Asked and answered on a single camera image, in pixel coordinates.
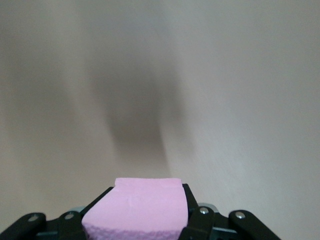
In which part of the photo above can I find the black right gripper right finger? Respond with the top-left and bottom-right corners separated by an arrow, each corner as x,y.
178,183 -> 282,240

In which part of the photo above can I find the pink foam cube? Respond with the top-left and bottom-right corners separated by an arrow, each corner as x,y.
81,177 -> 189,240

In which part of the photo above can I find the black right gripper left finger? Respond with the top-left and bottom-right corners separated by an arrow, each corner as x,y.
4,185 -> 118,240

